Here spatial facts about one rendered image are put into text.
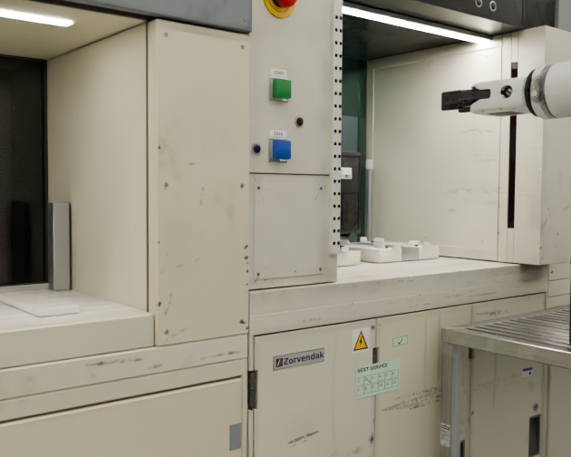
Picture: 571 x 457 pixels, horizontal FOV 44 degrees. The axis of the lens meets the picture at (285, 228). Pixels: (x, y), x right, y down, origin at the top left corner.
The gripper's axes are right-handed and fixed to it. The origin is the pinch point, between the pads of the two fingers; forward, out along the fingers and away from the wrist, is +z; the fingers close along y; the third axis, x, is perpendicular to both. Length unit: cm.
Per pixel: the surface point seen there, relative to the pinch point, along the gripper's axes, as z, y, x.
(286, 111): 15.4, -26.1, -2.5
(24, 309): 28, -66, -34
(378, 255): 34.8, 16.7, -30.1
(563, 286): 15, 61, -39
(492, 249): 22, 42, -29
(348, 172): 34.7, 6.8, -11.6
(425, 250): 34, 33, -30
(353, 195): 34.7, 8.6, -16.5
